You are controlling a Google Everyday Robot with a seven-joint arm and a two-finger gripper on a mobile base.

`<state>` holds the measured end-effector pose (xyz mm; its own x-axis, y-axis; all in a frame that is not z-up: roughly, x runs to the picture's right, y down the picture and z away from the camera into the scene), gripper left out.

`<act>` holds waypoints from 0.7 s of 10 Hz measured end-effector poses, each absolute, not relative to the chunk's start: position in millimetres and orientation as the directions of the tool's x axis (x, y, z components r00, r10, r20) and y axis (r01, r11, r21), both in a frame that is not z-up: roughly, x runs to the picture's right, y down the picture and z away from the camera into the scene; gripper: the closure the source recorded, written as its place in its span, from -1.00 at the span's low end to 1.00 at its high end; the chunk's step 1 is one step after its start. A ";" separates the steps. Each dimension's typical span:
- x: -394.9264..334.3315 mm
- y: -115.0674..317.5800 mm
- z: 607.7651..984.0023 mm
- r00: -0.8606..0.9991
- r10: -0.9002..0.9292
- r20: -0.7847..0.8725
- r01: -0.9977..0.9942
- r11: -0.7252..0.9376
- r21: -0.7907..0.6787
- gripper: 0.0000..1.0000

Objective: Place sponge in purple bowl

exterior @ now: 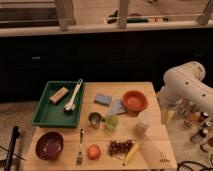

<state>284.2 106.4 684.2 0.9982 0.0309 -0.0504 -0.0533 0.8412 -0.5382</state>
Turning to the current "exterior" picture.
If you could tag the orange fruit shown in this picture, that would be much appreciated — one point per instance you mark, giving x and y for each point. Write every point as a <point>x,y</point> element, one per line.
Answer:
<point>93,152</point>

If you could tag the white plastic cup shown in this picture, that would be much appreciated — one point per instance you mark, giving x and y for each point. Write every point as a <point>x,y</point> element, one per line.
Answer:
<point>144,121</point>

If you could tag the dark spice bottle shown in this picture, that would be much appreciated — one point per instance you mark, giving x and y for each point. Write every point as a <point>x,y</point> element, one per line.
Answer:
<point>198,136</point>

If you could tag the green plastic cup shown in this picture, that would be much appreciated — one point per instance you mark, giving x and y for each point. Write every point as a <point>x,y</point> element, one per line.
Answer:
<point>111,122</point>

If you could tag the small metal cup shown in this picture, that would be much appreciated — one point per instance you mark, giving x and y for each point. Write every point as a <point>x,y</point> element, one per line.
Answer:
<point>95,119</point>

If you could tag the orange bowl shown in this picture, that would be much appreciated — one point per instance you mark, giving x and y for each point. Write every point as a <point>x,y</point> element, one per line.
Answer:
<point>135,101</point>

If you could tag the metal fork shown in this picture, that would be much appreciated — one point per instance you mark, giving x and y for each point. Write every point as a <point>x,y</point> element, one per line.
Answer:
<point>80,153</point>

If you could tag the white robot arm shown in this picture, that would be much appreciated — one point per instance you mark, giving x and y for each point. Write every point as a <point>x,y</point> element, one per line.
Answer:
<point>185,81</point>

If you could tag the wooden block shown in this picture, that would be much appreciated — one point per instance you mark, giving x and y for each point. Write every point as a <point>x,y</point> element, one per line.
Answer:
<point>58,95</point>

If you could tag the wooden railing beam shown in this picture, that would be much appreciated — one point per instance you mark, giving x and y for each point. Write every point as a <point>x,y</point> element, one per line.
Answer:
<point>105,28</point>

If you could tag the blue-grey cloth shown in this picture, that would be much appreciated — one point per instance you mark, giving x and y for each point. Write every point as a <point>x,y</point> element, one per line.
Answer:
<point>117,107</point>

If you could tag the bunch of dark grapes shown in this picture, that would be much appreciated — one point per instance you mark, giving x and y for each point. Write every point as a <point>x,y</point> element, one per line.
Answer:
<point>119,147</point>

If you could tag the green plastic tray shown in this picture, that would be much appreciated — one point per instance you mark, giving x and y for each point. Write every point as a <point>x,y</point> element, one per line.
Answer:
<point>49,114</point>

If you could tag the purple bowl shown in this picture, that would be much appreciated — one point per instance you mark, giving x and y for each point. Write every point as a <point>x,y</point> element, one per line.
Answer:
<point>49,146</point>

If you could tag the yellow banana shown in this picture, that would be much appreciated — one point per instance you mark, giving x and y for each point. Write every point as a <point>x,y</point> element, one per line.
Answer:
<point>130,154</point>

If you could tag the black stand pole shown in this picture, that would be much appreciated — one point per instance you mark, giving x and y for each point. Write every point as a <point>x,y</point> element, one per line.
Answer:
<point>9,158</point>

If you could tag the white plastic spoon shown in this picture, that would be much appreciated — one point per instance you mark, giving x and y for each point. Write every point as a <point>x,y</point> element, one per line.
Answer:
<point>69,105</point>

